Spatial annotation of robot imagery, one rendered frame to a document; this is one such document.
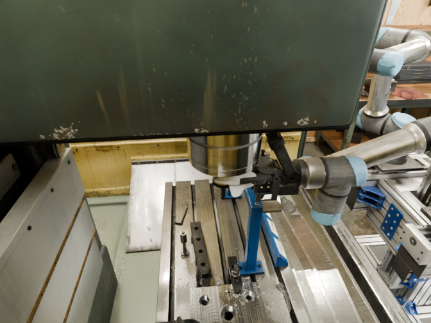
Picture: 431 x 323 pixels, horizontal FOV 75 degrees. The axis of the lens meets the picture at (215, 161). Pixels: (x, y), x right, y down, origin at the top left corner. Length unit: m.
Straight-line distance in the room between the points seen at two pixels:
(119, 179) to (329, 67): 1.65
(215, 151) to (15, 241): 0.43
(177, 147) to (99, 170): 0.52
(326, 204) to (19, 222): 0.69
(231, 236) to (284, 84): 0.91
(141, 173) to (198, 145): 1.28
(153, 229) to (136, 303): 0.39
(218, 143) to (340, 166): 0.32
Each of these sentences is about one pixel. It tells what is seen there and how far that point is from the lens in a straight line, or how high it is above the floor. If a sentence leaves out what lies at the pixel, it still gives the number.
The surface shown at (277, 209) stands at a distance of 0.93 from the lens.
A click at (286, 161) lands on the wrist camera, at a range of 0.65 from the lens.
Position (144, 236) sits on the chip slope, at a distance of 1.63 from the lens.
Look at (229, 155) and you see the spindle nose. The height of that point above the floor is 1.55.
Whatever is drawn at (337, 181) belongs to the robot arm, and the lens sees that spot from 0.72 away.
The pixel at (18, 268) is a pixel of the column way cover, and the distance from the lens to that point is 0.71.
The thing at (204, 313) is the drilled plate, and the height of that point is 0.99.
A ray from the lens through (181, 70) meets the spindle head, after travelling 0.42.
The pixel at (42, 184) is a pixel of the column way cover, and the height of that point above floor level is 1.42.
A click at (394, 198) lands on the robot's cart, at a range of 1.67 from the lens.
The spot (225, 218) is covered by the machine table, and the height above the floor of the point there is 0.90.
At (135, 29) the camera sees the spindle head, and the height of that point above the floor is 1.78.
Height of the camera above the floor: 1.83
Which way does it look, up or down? 33 degrees down
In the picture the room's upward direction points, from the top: straight up
